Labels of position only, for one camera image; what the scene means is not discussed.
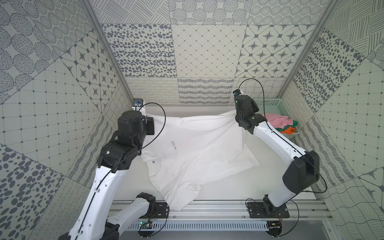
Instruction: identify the white t-shirt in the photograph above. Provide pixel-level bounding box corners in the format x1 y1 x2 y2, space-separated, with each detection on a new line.
142 110 260 211

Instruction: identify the orange t-shirt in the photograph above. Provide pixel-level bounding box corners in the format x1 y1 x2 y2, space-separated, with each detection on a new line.
280 126 296 135

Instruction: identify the pink t-shirt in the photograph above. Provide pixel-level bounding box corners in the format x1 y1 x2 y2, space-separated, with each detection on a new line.
262 113 294 129

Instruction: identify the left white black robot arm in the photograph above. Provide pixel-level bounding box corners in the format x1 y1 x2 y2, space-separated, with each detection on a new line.
59 110 156 240

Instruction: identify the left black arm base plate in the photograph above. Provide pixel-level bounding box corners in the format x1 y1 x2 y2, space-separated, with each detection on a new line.
142 202 170 219

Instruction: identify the left green circuit board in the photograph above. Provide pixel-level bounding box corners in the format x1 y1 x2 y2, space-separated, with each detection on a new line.
140 221 153 231

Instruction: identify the left black camera cable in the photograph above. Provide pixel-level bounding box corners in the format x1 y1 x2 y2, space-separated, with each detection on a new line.
113 102 167 169

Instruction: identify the green t-shirt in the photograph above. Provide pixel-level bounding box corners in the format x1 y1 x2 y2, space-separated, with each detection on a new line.
277 121 298 132

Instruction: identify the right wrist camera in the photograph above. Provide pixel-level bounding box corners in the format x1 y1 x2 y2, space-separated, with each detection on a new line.
233 89 243 97

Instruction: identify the right black camera cable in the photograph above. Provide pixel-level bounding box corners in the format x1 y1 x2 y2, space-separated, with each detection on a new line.
237 78 328 194

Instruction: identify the green plastic basket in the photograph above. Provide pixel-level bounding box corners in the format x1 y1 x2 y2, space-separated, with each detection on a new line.
254 99 292 119

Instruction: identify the black camera cable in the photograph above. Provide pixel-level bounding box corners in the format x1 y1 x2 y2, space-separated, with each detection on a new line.
237 78 328 194
113 102 167 169

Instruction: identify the aluminium mounting rail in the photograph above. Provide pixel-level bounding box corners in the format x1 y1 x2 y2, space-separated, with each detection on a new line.
104 200 332 222

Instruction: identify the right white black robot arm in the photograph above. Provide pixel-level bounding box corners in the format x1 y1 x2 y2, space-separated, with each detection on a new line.
235 94 321 216

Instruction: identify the right black circuit board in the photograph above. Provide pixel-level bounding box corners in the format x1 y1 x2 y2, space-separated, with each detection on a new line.
267 221 282 238

